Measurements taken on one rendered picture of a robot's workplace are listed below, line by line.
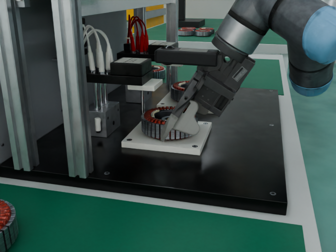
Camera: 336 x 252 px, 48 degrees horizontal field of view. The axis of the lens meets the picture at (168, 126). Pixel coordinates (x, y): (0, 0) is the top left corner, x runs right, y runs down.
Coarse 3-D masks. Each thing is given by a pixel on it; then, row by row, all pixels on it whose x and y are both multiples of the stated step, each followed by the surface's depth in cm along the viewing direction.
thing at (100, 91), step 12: (120, 60) 72; (132, 60) 72; (144, 60) 72; (96, 72) 72; (108, 72) 71; (120, 72) 70; (132, 72) 69; (144, 72) 70; (96, 84) 73; (132, 84) 70; (144, 84) 70; (156, 84) 71; (96, 96) 73; (96, 108) 74
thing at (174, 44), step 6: (156, 42) 95; (162, 42) 95; (168, 42) 95; (174, 42) 95; (150, 48) 92; (156, 48) 91; (120, 54) 94; (126, 54) 94; (132, 54) 93; (138, 54) 93; (144, 54) 92; (150, 54) 92
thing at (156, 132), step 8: (144, 112) 76; (152, 112) 74; (160, 112) 76; (168, 112) 77; (144, 120) 71; (152, 120) 70; (160, 120) 70; (144, 128) 72; (152, 128) 70; (160, 128) 69; (152, 136) 70; (160, 136) 70; (168, 136) 69; (176, 136) 69; (184, 136) 70
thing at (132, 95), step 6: (126, 90) 97; (132, 90) 96; (138, 90) 96; (144, 90) 96; (126, 96) 97; (132, 96) 97; (138, 96) 96; (144, 96) 97; (150, 96) 102; (132, 102) 97; (138, 102) 97; (144, 102) 97
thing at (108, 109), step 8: (104, 104) 77; (112, 104) 78; (96, 112) 73; (104, 112) 73; (112, 112) 76; (104, 120) 73; (112, 120) 77; (104, 128) 74; (112, 128) 77; (104, 136) 75
